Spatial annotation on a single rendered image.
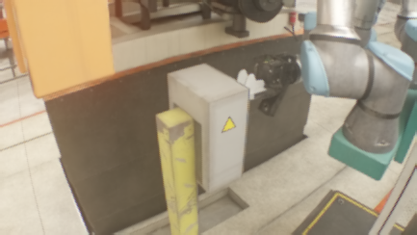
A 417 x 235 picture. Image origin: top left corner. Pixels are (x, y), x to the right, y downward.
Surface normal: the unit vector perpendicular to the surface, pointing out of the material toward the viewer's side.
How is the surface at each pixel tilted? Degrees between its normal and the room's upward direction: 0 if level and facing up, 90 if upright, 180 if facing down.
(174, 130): 90
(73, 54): 90
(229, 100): 90
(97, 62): 90
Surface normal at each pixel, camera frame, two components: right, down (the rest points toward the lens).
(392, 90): -0.13, 0.53
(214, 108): 0.57, 0.44
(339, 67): -0.13, 0.22
